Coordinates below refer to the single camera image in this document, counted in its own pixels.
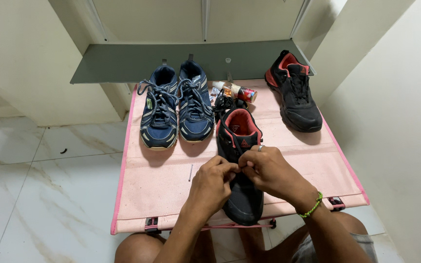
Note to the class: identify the person's right hand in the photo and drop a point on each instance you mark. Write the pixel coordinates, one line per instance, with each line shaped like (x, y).
(276, 175)

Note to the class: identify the person's left hand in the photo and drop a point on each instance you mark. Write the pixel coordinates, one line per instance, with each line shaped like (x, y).
(208, 186)

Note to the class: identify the thin metal nail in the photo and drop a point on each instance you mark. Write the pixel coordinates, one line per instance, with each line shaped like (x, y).
(190, 172)

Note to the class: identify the person's right leg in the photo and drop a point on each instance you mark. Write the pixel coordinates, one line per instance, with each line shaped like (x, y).
(269, 244)

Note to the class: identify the clear bottle with red label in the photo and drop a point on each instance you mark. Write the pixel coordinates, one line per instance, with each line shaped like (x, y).
(238, 92)

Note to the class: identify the black sneaker with red lining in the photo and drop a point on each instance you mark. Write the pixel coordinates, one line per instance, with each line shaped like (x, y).
(296, 98)
(245, 204)

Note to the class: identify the pink fabric folding table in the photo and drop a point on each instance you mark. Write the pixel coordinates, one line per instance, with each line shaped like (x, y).
(159, 190)

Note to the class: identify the person's left leg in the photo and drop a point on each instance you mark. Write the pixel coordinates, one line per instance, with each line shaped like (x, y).
(137, 248)

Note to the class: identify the navy blue sneaker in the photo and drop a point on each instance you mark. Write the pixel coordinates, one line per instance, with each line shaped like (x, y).
(159, 113)
(195, 106)

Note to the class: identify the grey shorts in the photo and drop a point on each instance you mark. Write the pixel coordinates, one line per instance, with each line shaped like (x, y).
(364, 246)

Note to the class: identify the person's leg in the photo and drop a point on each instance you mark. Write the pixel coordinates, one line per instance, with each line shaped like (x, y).
(269, 244)
(137, 248)

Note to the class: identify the person's right fingers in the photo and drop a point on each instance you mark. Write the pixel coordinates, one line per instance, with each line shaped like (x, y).
(250, 156)

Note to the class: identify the black shoelace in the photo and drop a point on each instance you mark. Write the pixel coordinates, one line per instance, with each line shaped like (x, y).
(222, 103)

